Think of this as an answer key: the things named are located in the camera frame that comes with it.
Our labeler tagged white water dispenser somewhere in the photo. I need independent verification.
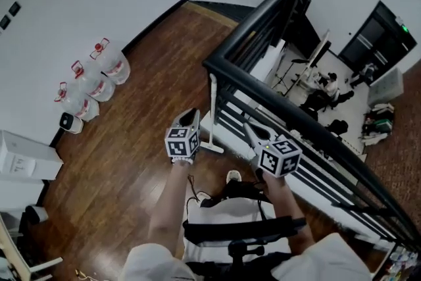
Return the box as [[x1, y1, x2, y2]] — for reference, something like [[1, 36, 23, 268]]
[[0, 129, 65, 182]]

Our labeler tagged white standing board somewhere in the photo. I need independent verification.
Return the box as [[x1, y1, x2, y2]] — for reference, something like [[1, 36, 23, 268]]
[[297, 28, 332, 90]]

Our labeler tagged thin black cable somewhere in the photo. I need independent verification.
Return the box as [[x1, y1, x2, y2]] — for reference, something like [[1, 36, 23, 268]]
[[186, 174, 202, 209]]

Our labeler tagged black double door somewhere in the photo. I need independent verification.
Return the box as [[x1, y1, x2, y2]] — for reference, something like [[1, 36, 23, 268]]
[[338, 0, 419, 72]]

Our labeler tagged green exit sign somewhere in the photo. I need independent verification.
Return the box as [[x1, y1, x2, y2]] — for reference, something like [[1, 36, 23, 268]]
[[395, 16, 411, 34]]

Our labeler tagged small white appliance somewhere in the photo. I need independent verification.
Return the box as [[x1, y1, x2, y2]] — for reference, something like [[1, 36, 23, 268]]
[[59, 112, 84, 134]]

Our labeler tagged clear water bottle red cap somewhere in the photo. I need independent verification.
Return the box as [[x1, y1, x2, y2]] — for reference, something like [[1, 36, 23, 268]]
[[53, 81, 100, 123], [71, 59, 116, 103], [89, 38, 131, 85]]

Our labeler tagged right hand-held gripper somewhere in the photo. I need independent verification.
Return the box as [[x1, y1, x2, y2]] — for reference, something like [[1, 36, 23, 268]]
[[242, 122, 303, 178]]

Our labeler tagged black tripod stand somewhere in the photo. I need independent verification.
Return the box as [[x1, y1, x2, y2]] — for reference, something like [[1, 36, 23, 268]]
[[272, 57, 309, 99]]

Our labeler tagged black metal railing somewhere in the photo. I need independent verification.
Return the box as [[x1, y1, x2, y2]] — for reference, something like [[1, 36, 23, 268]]
[[202, 0, 421, 251]]

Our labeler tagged person's white shirt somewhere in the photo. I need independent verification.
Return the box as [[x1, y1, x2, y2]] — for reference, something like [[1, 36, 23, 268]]
[[118, 197, 373, 281]]

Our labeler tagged black and white device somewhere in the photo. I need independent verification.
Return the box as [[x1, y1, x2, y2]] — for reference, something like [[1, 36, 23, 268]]
[[19, 204, 49, 235]]

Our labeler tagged pile of bags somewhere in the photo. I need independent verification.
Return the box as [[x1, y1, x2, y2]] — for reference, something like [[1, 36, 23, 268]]
[[361, 103, 395, 146]]

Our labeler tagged person's white shoe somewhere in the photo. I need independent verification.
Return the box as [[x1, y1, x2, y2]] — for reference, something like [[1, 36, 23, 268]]
[[226, 169, 243, 186]]

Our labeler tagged white furniture frame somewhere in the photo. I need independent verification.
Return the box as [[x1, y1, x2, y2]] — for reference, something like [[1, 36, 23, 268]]
[[0, 210, 64, 281]]

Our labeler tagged black chest-mounted device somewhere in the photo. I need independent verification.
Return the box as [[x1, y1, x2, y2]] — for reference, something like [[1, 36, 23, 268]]
[[182, 216, 307, 246]]

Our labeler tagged shelf of small items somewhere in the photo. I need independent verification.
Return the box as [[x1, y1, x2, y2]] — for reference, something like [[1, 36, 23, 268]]
[[374, 243, 421, 281]]

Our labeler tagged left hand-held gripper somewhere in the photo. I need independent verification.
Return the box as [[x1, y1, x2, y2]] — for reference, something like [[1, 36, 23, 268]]
[[164, 108, 201, 165]]

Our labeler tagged person's left forearm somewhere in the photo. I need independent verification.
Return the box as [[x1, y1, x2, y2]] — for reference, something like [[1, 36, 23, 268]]
[[147, 162, 195, 258]]

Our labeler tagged white bead bracelet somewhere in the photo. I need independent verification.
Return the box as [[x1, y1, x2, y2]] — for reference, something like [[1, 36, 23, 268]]
[[170, 155, 195, 168]]

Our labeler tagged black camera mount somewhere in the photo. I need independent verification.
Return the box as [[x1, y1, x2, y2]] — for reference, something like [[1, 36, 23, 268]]
[[228, 238, 266, 281]]

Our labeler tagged person's right forearm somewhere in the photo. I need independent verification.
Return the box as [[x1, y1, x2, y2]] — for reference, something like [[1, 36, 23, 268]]
[[262, 172, 317, 248]]

